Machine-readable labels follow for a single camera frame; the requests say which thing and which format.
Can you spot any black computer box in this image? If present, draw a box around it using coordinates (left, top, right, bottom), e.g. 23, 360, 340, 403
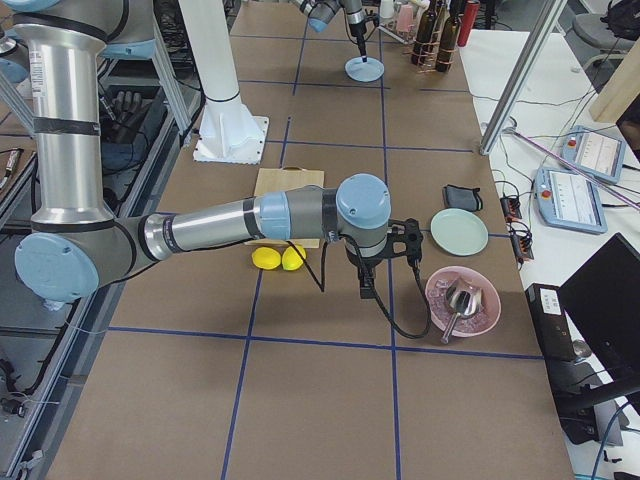
523, 282, 596, 401

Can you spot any copper wire bottle rack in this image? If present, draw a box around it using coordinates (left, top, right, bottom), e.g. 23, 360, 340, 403
416, 6, 449, 72

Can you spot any wooden cutting board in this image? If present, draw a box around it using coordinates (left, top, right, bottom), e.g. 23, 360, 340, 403
245, 167, 325, 250

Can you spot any pink bowl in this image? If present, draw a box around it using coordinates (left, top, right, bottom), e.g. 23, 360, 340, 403
425, 266, 501, 343

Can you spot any teach pendant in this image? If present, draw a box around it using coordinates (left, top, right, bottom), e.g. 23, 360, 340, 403
534, 167, 608, 234
561, 126, 625, 184

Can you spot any black power strip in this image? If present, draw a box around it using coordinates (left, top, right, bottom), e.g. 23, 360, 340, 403
500, 195, 534, 267

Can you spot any black monitor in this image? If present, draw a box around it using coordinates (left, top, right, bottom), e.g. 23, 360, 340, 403
559, 233, 639, 373

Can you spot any dark wine bottle front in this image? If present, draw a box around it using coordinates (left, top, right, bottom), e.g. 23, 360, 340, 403
435, 0, 462, 73

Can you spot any teach pendant near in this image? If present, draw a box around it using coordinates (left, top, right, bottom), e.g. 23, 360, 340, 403
534, 167, 608, 234

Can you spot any dark wine bottle middle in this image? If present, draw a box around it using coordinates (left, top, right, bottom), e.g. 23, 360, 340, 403
410, 1, 437, 65

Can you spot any yellow lemon far one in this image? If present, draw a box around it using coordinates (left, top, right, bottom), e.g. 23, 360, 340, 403
281, 244, 307, 271

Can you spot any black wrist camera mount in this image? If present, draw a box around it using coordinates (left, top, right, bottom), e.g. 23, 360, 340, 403
387, 218, 424, 267

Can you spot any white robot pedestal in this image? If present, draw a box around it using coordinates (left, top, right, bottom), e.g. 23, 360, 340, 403
179, 0, 269, 164

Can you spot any yellow lemon near board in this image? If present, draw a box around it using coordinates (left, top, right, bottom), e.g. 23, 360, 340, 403
251, 247, 281, 270

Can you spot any aluminium frame post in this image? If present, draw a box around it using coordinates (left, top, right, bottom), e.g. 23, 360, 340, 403
479, 0, 567, 156

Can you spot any light blue plate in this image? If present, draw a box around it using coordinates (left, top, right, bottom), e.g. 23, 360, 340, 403
344, 57, 385, 83

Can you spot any metal scoop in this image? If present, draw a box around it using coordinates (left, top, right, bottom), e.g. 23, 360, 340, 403
441, 277, 483, 344

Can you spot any light green plate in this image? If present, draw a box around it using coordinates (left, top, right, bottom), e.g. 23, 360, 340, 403
430, 208, 489, 256

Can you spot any red cylinder tube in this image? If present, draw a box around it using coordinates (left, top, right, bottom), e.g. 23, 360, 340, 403
457, 0, 480, 47

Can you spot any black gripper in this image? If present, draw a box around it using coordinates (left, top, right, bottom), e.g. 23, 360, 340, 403
345, 245, 387, 299
348, 22, 368, 63

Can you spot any pink cup top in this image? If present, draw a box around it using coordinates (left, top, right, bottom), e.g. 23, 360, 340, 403
396, 4, 413, 33

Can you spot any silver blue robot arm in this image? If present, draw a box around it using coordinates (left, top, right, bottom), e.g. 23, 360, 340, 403
293, 0, 379, 63
11, 1, 391, 302

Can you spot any dark grey folded cloth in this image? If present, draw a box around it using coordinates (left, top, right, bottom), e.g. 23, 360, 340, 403
443, 184, 484, 212

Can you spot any teach pendant far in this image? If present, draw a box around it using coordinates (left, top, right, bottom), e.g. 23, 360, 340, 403
561, 126, 625, 184

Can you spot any dark wine bottle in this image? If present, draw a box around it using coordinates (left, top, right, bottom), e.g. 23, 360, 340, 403
435, 0, 462, 73
410, 1, 437, 65

